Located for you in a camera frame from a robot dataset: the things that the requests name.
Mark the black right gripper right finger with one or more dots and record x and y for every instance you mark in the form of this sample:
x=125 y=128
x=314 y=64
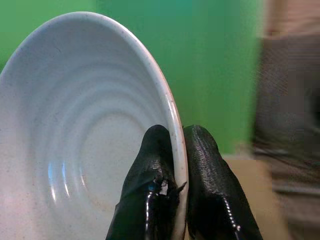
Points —
x=212 y=180

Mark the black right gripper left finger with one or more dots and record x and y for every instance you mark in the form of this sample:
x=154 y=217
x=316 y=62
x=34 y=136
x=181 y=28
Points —
x=147 y=180

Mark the white ribbed ceramic bowl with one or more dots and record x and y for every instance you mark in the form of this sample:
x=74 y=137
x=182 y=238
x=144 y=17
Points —
x=75 y=130

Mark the grey blurred furniture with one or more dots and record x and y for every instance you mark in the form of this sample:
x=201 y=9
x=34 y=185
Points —
x=290 y=135

